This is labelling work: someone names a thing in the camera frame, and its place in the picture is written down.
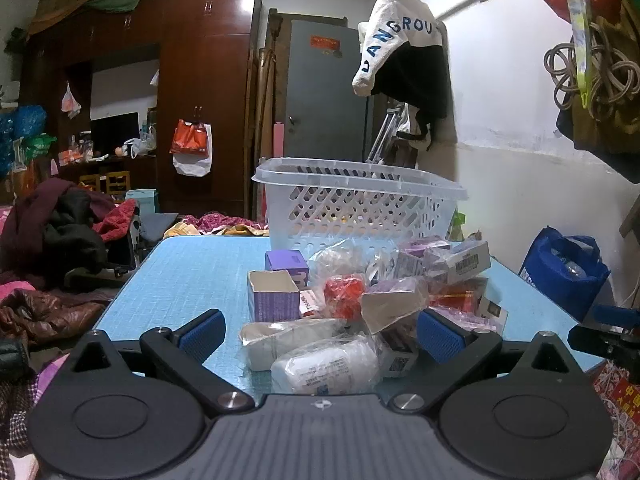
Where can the dark box with square code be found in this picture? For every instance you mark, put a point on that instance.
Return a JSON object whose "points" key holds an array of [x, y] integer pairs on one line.
{"points": [[397, 355]]}

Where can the black garment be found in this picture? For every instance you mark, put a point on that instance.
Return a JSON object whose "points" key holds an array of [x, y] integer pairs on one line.
{"points": [[420, 85]]}

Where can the red box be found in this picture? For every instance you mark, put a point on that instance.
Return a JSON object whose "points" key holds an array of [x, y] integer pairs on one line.
{"points": [[460, 296]]}

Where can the blue plastic bags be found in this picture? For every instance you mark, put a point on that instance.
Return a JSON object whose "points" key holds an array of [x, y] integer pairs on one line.
{"points": [[20, 130]]}

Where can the clear bag with white contents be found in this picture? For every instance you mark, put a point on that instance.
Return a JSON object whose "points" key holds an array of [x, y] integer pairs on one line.
{"points": [[335, 260]]}

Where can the pink roll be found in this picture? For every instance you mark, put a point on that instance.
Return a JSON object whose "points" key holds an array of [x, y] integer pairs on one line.
{"points": [[278, 140]]}

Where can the open brown carton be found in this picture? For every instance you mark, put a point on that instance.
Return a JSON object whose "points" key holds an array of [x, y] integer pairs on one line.
{"points": [[390, 305]]}

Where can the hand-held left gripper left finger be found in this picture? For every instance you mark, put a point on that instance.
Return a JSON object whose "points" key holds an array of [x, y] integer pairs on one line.
{"points": [[202, 334]]}

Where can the teal box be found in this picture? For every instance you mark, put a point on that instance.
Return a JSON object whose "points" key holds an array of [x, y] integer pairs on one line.
{"points": [[142, 201]]}

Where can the grey door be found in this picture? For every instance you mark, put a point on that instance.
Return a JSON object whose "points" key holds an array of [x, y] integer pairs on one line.
{"points": [[325, 95]]}

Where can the floral blanket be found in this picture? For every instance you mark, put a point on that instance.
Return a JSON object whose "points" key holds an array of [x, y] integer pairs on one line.
{"points": [[215, 225]]}

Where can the blue shopping bag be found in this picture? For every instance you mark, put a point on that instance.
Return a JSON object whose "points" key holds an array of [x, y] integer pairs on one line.
{"points": [[565, 275]]}

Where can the brown jacket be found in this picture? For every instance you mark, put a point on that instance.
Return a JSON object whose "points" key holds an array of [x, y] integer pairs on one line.
{"points": [[45, 312]]}

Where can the white cloth bag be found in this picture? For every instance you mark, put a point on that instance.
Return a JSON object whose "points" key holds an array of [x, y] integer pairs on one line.
{"points": [[395, 25]]}

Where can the small purple box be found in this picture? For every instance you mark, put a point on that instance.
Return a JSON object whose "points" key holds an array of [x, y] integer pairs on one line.
{"points": [[285, 265]]}

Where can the red packet in clear bag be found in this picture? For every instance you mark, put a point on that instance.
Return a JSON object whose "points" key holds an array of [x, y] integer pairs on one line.
{"points": [[345, 295]]}

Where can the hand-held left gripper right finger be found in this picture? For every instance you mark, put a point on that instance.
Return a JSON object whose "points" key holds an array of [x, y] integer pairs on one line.
{"points": [[440, 337]]}

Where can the white gauze roll packet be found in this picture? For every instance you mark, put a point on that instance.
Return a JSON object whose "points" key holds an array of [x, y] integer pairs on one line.
{"points": [[325, 367]]}

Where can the pink purple packet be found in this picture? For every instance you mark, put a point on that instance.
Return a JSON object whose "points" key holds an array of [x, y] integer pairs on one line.
{"points": [[470, 321]]}

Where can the brown wooden wardrobe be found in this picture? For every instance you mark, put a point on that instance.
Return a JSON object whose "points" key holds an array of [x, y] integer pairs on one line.
{"points": [[200, 60]]}

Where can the metal crutches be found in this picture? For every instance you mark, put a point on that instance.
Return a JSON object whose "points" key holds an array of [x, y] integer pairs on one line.
{"points": [[384, 132]]}

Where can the white plastic basket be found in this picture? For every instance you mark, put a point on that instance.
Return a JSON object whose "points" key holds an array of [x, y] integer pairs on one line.
{"points": [[350, 205]]}

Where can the white and purple box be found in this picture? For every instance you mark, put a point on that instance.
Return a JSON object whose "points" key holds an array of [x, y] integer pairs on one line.
{"points": [[467, 260]]}

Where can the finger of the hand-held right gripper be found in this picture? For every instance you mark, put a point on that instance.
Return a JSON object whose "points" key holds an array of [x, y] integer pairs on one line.
{"points": [[607, 340]]}

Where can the black television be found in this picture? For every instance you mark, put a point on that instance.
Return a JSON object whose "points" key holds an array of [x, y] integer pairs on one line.
{"points": [[115, 132]]}

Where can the pile of dark clothes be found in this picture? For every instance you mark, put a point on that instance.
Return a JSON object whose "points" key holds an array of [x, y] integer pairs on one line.
{"points": [[55, 230]]}

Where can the green plastic bag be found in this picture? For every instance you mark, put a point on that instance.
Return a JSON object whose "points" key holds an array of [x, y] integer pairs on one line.
{"points": [[40, 146]]}

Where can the orange plastic bag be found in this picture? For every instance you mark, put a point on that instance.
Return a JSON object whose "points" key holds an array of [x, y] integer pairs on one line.
{"points": [[187, 139]]}

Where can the open purple box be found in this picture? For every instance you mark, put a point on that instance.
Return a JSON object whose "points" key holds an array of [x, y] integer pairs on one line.
{"points": [[272, 300]]}

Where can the wooden planks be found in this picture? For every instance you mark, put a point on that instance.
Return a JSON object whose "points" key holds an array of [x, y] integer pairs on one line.
{"points": [[265, 110]]}

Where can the red patterned bag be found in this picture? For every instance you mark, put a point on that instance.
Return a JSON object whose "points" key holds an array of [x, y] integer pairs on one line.
{"points": [[620, 410]]}

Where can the white plastic bag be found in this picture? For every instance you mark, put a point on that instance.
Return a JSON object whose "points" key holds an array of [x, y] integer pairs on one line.
{"points": [[192, 165]]}

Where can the small hanging plastic bag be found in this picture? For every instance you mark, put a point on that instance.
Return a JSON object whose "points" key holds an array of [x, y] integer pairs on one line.
{"points": [[70, 102]]}

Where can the small white pink box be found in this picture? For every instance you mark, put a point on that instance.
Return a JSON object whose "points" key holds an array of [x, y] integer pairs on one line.
{"points": [[310, 305]]}

